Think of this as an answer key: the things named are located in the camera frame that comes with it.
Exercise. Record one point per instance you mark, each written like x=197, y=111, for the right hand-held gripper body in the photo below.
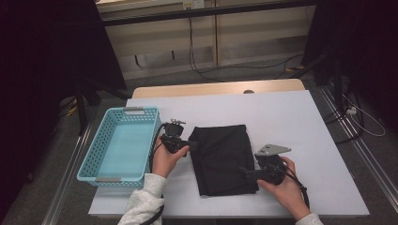
x=272, y=172

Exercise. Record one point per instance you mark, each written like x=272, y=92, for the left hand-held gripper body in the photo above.
x=173, y=140

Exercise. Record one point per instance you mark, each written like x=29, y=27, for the black shorts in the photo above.
x=222, y=162

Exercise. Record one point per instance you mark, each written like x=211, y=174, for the light blue plastic basket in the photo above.
x=125, y=146

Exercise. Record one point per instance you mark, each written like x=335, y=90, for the person's left hand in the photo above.
x=165, y=162

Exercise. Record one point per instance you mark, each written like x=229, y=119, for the person's right hand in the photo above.
x=289, y=195

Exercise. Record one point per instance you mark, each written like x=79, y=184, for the white table mat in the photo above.
x=250, y=109

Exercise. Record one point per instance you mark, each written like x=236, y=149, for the black stand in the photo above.
x=337, y=84
x=82, y=112

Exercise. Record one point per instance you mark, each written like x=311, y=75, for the white power plug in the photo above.
x=352, y=110

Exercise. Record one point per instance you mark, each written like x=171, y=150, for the yellow floor tape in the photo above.
x=295, y=68

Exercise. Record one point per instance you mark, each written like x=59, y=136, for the black horizontal bar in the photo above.
x=203, y=12

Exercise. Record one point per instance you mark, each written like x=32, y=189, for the black curtain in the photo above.
x=37, y=62
x=369, y=47

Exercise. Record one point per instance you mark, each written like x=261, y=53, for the aluminium floor rail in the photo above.
x=67, y=178
x=369, y=156

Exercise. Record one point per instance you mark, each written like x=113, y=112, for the white wall socket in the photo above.
x=194, y=4

